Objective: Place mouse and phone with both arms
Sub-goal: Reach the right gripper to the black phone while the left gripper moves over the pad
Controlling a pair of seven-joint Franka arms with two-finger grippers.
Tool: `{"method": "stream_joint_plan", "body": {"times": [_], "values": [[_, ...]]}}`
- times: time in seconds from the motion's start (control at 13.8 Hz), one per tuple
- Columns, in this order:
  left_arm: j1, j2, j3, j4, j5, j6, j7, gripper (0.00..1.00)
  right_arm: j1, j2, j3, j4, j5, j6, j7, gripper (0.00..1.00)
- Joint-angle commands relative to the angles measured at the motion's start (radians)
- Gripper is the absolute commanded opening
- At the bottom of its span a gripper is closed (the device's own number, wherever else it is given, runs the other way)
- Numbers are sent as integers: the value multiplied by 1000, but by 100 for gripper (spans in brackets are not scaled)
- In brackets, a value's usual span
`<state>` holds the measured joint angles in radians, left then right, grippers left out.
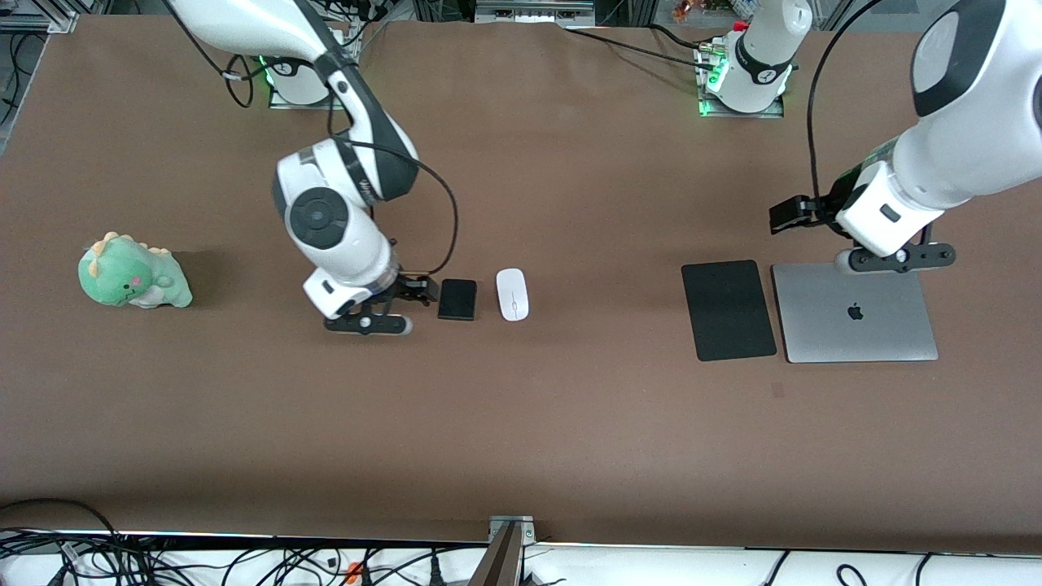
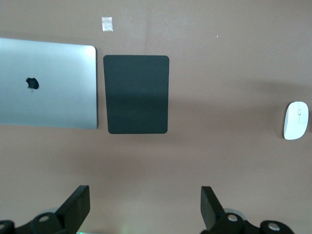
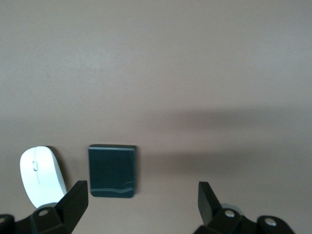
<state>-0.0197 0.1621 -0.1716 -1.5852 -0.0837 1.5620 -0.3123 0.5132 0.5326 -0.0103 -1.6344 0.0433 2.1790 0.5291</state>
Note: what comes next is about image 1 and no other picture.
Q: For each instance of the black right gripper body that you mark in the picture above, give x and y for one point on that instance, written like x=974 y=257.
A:
x=409 y=286

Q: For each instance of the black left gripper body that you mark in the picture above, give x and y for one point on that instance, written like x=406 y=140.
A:
x=822 y=207

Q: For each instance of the white computer mouse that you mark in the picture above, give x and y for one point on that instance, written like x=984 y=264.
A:
x=513 y=295

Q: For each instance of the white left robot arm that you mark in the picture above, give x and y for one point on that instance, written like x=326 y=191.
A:
x=961 y=130

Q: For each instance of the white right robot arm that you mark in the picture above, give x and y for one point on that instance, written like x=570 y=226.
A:
x=334 y=236

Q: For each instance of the black mouse pad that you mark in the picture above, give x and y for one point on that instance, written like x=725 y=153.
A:
x=728 y=311

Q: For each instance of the silver closed laptop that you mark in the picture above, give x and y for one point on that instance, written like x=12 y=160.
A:
x=855 y=330

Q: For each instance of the green dinosaur plush toy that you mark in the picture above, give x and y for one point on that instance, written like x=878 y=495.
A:
x=122 y=277

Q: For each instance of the silver device with ports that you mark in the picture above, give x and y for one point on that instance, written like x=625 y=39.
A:
x=533 y=10

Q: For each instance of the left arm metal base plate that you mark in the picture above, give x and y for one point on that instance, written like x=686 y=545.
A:
x=737 y=115

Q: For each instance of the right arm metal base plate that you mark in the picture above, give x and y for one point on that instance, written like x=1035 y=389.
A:
x=301 y=105

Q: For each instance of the aluminium mount post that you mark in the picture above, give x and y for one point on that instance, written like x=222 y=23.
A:
x=501 y=561

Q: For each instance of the aluminium frame extrusion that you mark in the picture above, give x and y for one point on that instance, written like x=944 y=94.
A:
x=49 y=22

